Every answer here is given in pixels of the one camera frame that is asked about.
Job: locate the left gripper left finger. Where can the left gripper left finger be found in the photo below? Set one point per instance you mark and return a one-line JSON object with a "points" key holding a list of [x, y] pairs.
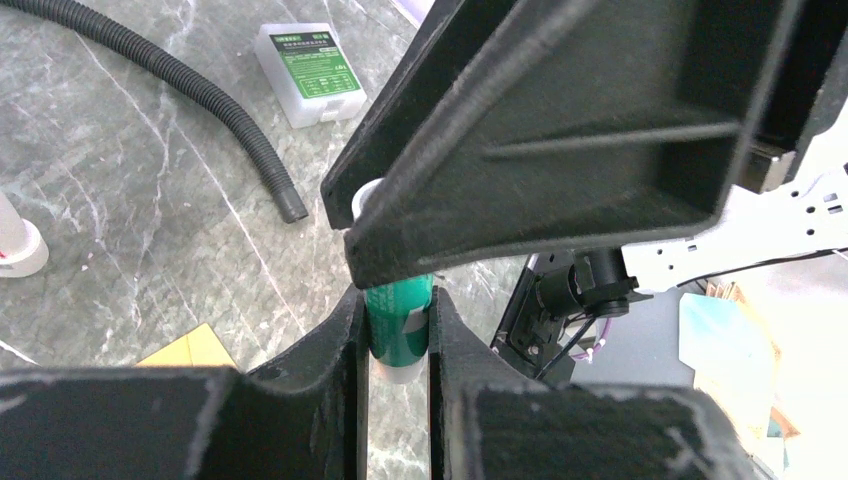
{"points": [[301, 415]]}

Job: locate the green white glue stick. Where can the green white glue stick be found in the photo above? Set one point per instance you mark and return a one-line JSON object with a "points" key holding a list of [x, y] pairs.
{"points": [[399, 327]]}

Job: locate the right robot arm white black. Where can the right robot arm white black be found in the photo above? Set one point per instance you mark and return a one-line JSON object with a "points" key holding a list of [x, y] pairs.
{"points": [[789, 201]]}

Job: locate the green white small box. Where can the green white small box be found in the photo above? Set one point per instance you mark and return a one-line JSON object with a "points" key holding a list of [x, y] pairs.
{"points": [[309, 73]]}

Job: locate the black foam tube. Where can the black foam tube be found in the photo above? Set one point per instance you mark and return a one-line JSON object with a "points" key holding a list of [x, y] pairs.
{"points": [[124, 41]]}

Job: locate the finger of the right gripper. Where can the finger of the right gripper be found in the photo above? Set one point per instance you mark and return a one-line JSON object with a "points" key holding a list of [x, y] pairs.
{"points": [[449, 37], [577, 125]]}

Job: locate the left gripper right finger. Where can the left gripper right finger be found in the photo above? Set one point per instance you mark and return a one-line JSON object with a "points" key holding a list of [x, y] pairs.
{"points": [[489, 421]]}

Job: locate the brown paper envelope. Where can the brown paper envelope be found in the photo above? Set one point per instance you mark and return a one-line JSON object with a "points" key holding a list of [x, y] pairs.
{"points": [[200, 347]]}

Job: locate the white PVC pipe frame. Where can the white PVC pipe frame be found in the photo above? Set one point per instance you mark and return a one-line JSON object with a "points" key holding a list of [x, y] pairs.
{"points": [[23, 249]]}

